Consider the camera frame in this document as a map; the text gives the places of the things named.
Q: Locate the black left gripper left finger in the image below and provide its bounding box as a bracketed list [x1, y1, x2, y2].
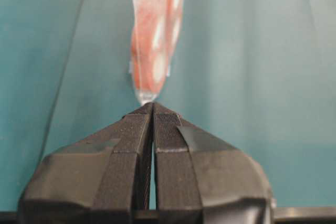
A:
[17, 103, 153, 223]

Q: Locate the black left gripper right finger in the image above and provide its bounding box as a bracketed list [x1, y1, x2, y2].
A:
[153, 103, 274, 223]

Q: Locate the clear zip bag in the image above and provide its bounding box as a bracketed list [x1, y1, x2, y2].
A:
[130, 0, 184, 105]

